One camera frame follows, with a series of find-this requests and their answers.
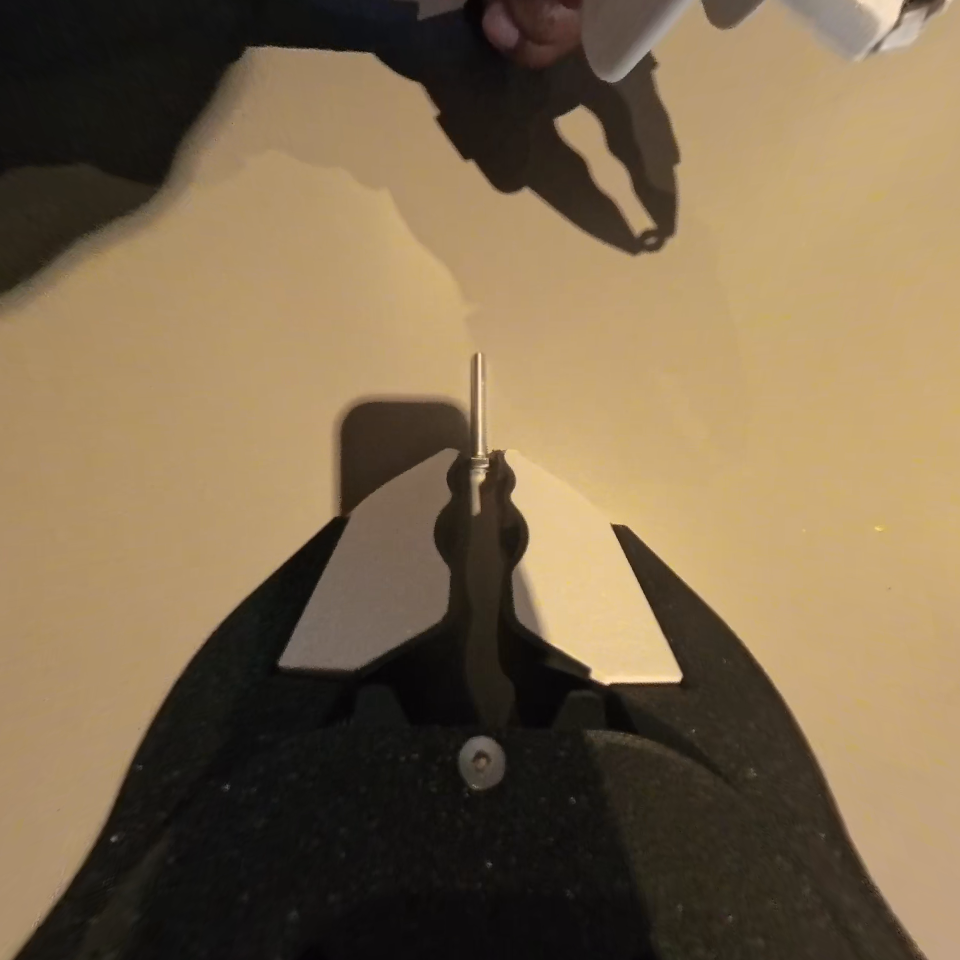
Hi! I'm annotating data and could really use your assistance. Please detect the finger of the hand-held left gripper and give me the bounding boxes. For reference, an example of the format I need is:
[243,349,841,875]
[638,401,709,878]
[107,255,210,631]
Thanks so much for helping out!
[703,0,914,63]
[579,0,689,85]

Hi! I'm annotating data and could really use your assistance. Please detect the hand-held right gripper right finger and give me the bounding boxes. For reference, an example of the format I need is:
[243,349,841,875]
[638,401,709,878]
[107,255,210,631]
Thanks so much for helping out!
[489,448,685,687]

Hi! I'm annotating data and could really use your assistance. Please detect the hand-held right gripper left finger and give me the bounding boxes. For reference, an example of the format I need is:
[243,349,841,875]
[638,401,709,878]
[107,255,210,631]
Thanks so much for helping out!
[277,447,472,681]

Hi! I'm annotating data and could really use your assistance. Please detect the metal bolt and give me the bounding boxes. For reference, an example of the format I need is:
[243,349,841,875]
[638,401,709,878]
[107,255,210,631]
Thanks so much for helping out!
[468,351,493,519]

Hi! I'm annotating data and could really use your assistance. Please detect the person's left hand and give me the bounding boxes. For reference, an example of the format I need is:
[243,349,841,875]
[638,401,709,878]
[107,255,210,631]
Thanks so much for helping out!
[480,0,586,71]

